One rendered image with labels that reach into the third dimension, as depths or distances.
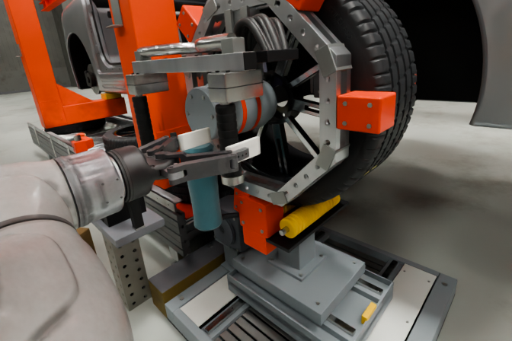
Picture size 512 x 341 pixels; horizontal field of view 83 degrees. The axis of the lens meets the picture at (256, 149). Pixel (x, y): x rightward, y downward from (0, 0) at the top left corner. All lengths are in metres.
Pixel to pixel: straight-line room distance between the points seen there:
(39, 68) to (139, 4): 1.94
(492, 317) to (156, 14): 1.60
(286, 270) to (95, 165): 0.86
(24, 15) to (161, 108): 2.01
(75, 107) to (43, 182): 2.62
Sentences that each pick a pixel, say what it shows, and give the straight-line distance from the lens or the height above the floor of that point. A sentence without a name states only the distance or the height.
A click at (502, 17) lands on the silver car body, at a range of 0.97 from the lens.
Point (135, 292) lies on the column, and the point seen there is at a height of 0.07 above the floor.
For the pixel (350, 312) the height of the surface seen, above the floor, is 0.15.
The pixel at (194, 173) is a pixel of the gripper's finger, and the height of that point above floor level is 0.83.
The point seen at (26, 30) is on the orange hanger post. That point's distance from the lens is 2.95.
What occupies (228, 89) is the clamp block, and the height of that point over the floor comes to 0.92.
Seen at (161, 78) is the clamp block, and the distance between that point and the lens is 0.81.
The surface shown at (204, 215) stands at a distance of 0.89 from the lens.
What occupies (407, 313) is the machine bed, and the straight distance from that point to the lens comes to 1.28.
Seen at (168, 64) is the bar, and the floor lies 0.97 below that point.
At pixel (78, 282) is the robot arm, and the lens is 0.27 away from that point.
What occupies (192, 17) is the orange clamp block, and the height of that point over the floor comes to 1.09.
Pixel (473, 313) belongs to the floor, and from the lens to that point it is 1.49.
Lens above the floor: 0.97
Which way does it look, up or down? 18 degrees down
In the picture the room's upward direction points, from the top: 4 degrees counter-clockwise
